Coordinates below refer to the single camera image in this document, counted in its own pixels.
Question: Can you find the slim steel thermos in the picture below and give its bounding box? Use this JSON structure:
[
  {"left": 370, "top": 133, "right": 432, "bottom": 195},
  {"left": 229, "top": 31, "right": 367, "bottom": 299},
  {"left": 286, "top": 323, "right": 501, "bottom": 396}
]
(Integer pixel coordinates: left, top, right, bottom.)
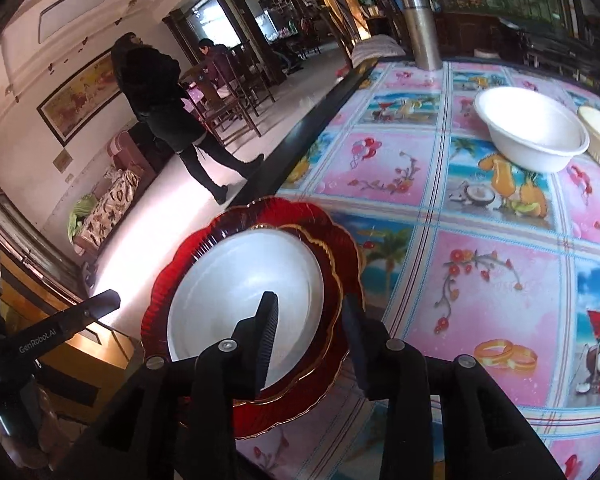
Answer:
[{"left": 403, "top": 0, "right": 442, "bottom": 72}]

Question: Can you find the red scalloped plate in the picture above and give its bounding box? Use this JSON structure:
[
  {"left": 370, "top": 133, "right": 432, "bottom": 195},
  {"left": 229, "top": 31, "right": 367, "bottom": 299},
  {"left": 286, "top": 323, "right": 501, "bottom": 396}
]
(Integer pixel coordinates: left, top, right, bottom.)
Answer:
[{"left": 140, "top": 196, "right": 364, "bottom": 439}]

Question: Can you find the seated person in red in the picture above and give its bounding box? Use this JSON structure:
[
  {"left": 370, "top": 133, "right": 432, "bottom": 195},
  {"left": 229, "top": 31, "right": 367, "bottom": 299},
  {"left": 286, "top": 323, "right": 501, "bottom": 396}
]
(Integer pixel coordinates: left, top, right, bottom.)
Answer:
[{"left": 198, "top": 38, "right": 244, "bottom": 89}]

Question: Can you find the white foam bowl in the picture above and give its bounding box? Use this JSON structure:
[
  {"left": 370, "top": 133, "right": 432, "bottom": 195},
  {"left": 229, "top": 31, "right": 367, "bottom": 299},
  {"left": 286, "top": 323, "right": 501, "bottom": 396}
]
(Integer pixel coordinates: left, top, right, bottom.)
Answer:
[
  {"left": 166, "top": 229, "right": 332, "bottom": 387},
  {"left": 474, "top": 87, "right": 590, "bottom": 174}
]

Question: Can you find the person in black clothes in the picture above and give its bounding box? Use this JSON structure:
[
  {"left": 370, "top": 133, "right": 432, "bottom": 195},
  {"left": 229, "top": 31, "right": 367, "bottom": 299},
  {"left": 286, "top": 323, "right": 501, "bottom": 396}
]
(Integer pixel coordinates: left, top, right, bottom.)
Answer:
[{"left": 111, "top": 32, "right": 264, "bottom": 205}]

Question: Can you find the floral pink tablecloth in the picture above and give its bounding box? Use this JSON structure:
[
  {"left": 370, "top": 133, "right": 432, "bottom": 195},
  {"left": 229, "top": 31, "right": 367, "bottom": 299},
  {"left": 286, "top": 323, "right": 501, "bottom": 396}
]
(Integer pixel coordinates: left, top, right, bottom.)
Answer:
[{"left": 237, "top": 58, "right": 600, "bottom": 480}]

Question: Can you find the framed landscape painting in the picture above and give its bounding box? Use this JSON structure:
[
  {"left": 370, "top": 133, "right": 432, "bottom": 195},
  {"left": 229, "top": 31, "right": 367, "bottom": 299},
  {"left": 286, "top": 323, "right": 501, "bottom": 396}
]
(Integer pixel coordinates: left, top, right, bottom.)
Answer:
[{"left": 36, "top": 50, "right": 121, "bottom": 148}]

